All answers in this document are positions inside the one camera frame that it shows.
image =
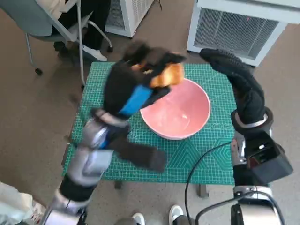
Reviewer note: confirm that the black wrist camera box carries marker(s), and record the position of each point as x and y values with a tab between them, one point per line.
140	154
269	159

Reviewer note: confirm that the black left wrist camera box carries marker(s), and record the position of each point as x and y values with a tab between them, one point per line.
140	154

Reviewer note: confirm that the grey office chair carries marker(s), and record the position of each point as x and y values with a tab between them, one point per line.
28	23

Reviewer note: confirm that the large white grille cabinet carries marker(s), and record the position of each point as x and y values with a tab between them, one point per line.
234	30

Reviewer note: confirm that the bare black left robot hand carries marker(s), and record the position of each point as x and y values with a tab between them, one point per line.
122	89

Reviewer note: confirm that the small white grille cabinet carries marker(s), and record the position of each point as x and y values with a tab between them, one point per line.
131	14

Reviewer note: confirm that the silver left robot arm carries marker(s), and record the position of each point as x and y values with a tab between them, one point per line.
89	159

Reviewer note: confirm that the long toy bread loaf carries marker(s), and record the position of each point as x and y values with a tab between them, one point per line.
171	76

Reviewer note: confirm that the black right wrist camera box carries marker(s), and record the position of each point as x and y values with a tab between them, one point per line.
269	159

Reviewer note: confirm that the green cutting mat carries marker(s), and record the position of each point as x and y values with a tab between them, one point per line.
182	161

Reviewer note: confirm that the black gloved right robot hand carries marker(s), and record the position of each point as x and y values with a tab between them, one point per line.
248	93

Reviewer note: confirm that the pink bowl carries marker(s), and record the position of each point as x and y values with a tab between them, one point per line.
178	110

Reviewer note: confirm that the table leg bracket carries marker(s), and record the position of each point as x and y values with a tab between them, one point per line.
117	185
203	191

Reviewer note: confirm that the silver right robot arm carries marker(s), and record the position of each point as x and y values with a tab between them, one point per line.
246	175

